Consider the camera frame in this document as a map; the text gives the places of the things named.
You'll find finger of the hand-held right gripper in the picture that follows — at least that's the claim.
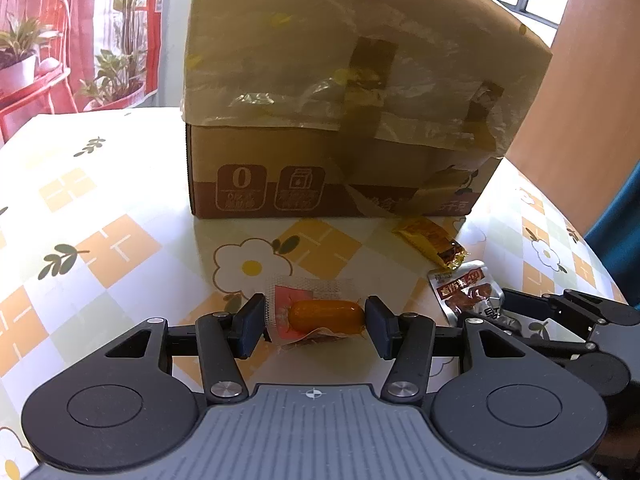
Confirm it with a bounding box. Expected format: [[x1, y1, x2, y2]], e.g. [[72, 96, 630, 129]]
[[500, 287, 632, 333], [460, 311, 601, 357]]

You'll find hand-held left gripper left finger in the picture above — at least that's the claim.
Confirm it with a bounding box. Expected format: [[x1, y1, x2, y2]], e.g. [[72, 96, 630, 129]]
[[105, 294, 267, 404]]

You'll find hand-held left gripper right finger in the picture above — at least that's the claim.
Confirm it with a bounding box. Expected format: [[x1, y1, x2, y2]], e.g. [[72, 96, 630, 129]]
[[364, 296, 532, 404]]

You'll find clear sausage packet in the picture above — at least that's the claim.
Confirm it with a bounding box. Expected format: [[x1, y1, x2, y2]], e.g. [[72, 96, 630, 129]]
[[267, 280, 369, 349]]

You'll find silver red snack packet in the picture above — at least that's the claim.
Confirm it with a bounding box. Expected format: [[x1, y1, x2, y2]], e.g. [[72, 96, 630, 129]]
[[427, 260, 507, 330]]

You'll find brown cardboard box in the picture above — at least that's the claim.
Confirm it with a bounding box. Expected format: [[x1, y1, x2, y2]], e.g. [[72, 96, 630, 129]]
[[182, 0, 553, 222]]

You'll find yellow-dotted clear plastic bag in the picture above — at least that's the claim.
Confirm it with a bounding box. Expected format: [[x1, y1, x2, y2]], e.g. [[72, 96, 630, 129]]
[[180, 0, 554, 157]]

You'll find teal cloth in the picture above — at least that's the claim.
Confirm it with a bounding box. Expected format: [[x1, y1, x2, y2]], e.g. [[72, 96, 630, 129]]
[[584, 160, 640, 308]]

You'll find golden snack packet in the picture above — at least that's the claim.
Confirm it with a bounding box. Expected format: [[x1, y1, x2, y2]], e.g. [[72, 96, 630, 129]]
[[391, 217, 469, 274]]

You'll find checked floral tablecloth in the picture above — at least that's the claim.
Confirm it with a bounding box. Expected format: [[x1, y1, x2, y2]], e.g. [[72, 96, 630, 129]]
[[0, 107, 628, 480]]

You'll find red plant wall poster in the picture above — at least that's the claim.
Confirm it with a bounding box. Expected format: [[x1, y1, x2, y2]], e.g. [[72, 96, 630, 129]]
[[0, 0, 172, 147]]

